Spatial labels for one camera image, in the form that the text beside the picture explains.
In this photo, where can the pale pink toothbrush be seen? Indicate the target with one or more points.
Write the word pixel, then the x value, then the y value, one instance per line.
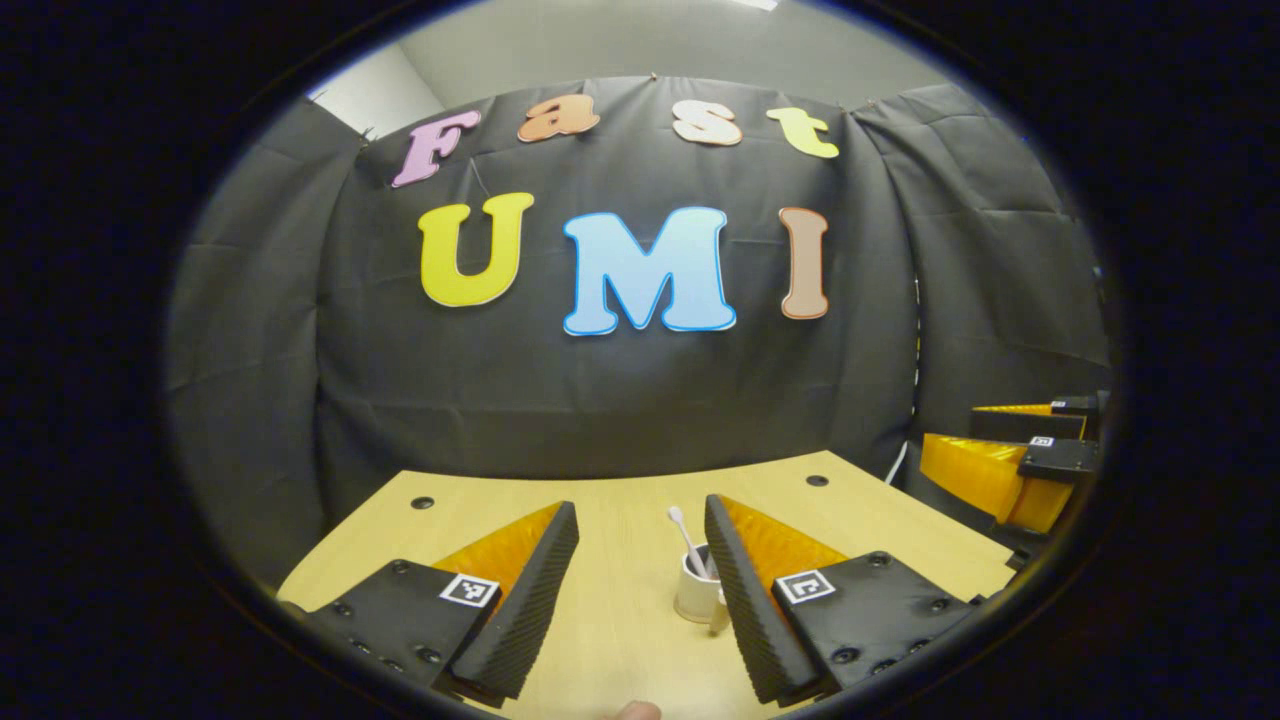
pixel 690 548

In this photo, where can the black backdrop cloth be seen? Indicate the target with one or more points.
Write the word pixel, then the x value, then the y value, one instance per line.
pixel 600 400

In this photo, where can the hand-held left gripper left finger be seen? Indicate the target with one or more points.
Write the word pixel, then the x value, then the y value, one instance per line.
pixel 530 600

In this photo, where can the light wooden desktop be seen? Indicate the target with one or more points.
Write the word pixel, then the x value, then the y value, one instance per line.
pixel 620 490

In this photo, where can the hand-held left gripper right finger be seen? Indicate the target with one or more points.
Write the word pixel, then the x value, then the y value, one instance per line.
pixel 745 600

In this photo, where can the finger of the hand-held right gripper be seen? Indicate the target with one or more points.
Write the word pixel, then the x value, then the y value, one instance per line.
pixel 1025 425
pixel 1060 458

